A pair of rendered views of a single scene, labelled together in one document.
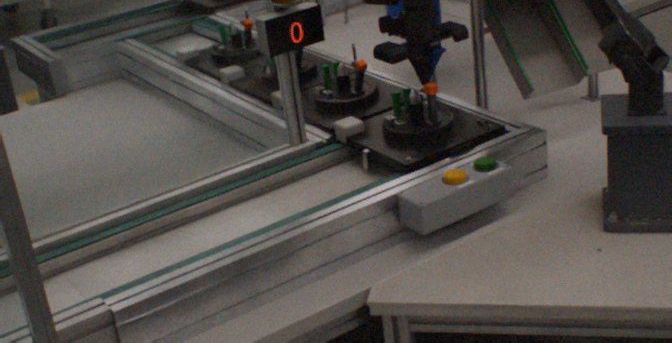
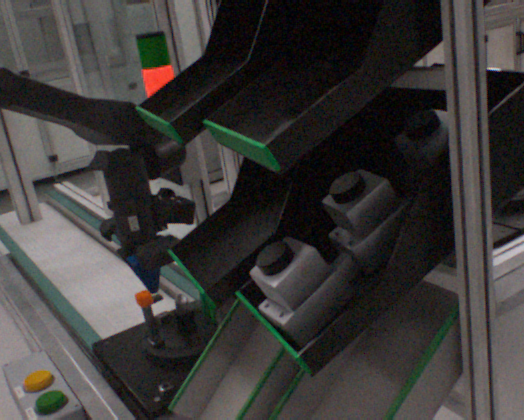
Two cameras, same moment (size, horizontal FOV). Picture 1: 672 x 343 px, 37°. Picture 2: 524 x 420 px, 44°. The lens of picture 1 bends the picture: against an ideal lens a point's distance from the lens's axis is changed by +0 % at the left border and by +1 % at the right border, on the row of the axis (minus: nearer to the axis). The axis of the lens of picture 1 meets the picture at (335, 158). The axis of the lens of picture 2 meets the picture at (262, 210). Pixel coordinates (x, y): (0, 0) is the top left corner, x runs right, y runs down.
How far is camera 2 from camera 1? 226 cm
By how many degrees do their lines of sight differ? 83
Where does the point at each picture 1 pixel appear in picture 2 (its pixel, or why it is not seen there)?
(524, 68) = (233, 387)
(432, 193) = (20, 370)
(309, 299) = (8, 356)
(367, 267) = not seen: hidden behind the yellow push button
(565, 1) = (386, 370)
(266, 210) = (125, 297)
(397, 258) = not seen: hidden behind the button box
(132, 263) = (85, 260)
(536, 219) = not seen: outside the picture
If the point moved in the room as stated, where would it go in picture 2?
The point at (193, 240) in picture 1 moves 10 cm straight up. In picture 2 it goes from (99, 275) to (88, 234)
